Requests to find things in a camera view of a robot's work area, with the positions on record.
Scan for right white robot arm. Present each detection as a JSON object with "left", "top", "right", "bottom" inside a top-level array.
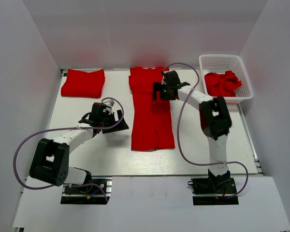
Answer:
[{"left": 152, "top": 71, "right": 232, "bottom": 193}]

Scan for white plastic basket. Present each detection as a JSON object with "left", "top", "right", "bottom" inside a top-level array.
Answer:
[{"left": 199, "top": 54, "right": 254, "bottom": 104}]

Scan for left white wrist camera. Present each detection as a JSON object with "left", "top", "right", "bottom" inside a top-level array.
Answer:
[{"left": 102, "top": 99, "right": 115, "bottom": 115}]

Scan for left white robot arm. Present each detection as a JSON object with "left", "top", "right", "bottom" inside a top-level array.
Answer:
[{"left": 29, "top": 100, "right": 129, "bottom": 193}]

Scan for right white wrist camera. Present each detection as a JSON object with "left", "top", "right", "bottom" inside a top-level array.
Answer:
[{"left": 161, "top": 72, "right": 167, "bottom": 85}]

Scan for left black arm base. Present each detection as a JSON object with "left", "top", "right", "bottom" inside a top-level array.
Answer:
[{"left": 60, "top": 176, "right": 112, "bottom": 205}]

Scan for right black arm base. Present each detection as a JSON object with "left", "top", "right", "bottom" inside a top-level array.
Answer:
[{"left": 187, "top": 171, "right": 239, "bottom": 206}]

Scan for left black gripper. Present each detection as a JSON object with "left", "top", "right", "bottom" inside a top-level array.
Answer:
[{"left": 100, "top": 110, "right": 129, "bottom": 134}]

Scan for red t-shirt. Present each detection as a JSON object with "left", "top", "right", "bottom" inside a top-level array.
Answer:
[
  {"left": 204, "top": 71, "right": 242, "bottom": 97},
  {"left": 61, "top": 69, "right": 105, "bottom": 99},
  {"left": 129, "top": 67, "right": 175, "bottom": 151}
]

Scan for crumpled red t-shirt in basket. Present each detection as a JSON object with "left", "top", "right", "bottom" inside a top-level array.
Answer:
[{"left": 204, "top": 71, "right": 242, "bottom": 97}]

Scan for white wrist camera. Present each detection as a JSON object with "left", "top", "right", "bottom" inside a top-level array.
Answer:
[
  {"left": 161, "top": 72, "right": 167, "bottom": 85},
  {"left": 102, "top": 99, "right": 115, "bottom": 115}
]

